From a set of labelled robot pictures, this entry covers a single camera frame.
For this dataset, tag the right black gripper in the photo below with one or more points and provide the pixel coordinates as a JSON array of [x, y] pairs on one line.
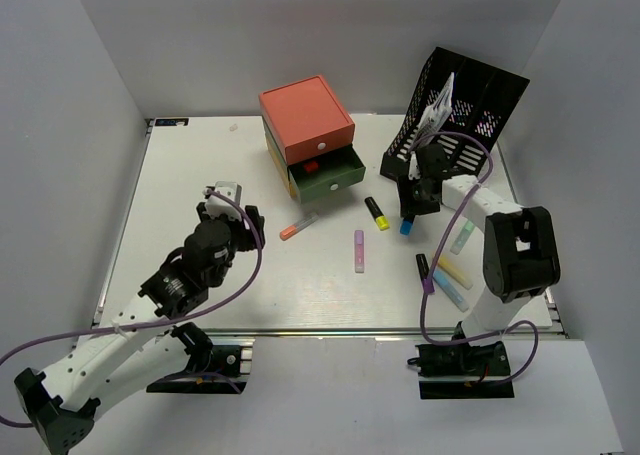
[[409, 204]]

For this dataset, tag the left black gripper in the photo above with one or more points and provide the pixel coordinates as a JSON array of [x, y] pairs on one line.
[[248, 239]]

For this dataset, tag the black blue highlighter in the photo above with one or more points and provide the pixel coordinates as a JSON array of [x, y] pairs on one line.
[[406, 226]]

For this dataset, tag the black yellow highlighter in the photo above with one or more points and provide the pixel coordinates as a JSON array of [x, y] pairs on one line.
[[377, 214]]

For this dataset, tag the orange grey highlighter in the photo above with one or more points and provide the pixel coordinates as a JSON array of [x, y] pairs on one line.
[[298, 226]]

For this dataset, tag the white printed paper booklet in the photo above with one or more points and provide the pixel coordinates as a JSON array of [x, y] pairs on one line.
[[435, 114]]

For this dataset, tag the green drawer box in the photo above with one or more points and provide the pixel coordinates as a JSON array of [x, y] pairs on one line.
[[339, 169]]

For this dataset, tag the black purple highlighter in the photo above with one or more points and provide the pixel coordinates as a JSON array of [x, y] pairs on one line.
[[423, 270]]

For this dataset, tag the black orange highlighter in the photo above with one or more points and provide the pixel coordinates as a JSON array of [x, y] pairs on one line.
[[311, 166]]

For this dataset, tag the yellow bottom drawer box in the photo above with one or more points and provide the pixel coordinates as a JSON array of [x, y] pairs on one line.
[[281, 168]]

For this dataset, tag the coral top drawer box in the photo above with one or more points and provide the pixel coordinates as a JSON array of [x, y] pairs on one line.
[[306, 119]]

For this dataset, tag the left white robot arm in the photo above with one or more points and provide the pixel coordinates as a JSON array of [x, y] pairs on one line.
[[149, 339]]

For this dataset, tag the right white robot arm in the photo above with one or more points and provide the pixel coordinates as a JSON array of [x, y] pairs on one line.
[[519, 258]]

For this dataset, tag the pastel green highlighter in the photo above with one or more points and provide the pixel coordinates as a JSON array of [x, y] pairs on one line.
[[462, 237]]

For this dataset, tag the pastel purple highlighter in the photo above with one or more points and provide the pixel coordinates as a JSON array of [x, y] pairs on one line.
[[359, 262]]

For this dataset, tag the pastel blue highlighter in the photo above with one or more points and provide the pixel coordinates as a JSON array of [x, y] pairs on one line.
[[450, 290]]

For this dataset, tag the pastel yellow highlighter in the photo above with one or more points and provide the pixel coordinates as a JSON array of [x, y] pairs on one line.
[[455, 272]]

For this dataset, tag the black three-slot file holder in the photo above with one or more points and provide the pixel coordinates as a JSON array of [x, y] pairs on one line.
[[483, 99]]

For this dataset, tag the black label sticker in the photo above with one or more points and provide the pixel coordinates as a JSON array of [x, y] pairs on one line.
[[171, 122]]

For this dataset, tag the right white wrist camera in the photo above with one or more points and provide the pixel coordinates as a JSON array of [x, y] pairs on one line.
[[414, 172]]

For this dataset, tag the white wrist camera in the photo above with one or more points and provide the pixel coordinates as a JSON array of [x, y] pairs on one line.
[[414, 172], [223, 198]]

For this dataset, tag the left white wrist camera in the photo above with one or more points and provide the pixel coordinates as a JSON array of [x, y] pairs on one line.
[[223, 198]]

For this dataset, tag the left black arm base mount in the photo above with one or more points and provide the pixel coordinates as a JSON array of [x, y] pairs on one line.
[[220, 365]]

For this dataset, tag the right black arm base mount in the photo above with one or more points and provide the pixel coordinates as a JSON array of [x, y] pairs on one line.
[[462, 372]]

